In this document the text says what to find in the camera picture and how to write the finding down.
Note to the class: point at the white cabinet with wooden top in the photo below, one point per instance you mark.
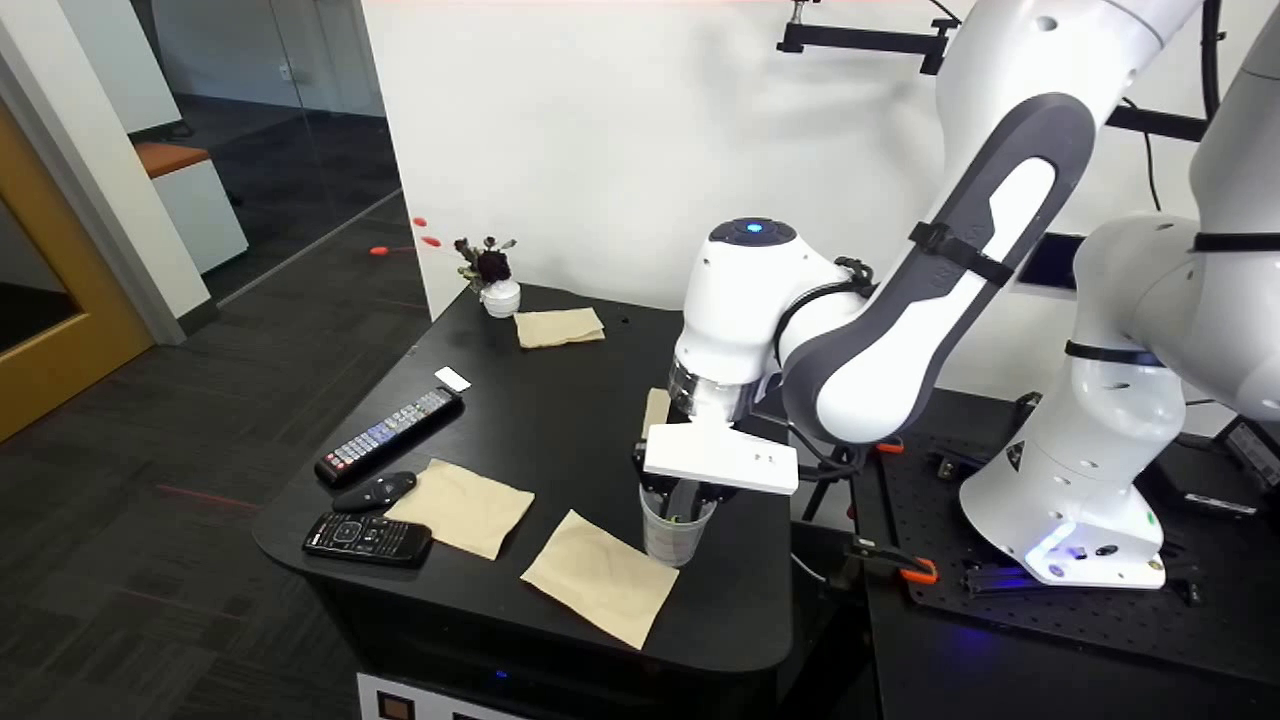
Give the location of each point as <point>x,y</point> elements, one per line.
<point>201,205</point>

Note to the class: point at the white panel box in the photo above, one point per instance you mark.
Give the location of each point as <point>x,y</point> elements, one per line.
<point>426,698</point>

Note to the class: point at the small black remote control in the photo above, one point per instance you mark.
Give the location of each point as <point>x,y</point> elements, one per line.
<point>379,494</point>
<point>366,536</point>

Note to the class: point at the small white eraser block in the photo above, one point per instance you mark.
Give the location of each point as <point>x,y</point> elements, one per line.
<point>453,380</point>

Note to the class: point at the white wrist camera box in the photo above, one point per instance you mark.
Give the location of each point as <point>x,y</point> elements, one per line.
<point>721,459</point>

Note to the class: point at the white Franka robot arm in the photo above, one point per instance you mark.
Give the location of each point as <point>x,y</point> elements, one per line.
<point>934,304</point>

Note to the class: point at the grey door frame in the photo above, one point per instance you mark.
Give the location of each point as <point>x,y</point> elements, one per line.
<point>134,202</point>

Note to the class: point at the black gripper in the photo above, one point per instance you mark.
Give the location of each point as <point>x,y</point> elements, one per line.
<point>688,497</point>

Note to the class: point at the black overhead mount bar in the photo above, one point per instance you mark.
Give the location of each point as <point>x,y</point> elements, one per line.
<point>854,40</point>

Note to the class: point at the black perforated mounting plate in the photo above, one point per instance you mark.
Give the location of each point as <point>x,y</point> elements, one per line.
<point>1174,621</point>

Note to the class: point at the translucent white mug cup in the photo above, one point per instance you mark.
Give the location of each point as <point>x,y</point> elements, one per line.
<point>672,544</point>

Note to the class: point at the long black remote control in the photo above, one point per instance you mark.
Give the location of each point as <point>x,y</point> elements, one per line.
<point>384,436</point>

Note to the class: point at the orange black clamp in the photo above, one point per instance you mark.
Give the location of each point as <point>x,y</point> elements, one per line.
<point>905,571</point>
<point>891,450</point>

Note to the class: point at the yellow door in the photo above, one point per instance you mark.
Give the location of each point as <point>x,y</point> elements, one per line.
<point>54,323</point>

